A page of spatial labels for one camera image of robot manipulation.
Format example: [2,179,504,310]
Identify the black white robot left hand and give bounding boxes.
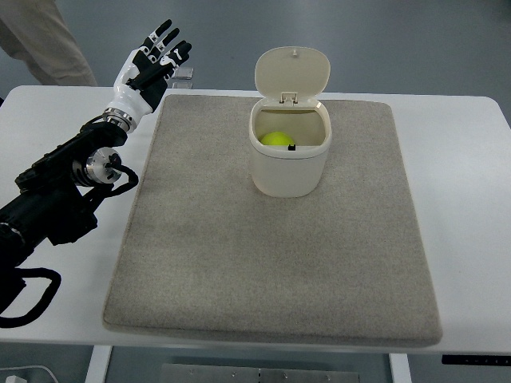
[103,19,192,132]

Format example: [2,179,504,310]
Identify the yellow tennis ball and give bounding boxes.
[260,132,295,146]

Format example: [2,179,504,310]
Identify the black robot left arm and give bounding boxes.
[1,108,138,329]

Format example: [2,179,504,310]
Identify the small clear floor plate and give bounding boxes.
[172,66,194,81]

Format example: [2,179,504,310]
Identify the person in beige trousers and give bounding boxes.
[1,1,97,86]

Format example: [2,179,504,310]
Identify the beige bin with open lid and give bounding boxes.
[249,46,332,198]

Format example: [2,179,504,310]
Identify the grey felt mat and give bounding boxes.
[103,95,442,347]

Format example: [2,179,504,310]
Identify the white table leg left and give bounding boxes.
[85,345,113,383]

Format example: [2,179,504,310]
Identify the white table leg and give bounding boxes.
[389,353,412,383]
[85,345,113,383]

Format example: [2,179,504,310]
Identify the white device on floor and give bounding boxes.
[1,365,59,383]

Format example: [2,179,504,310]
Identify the white table leg right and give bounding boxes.
[389,353,412,383]

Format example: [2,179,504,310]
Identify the black table control panel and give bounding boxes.
[442,354,511,366]

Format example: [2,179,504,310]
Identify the metal base plate under table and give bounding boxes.
[159,364,360,383]

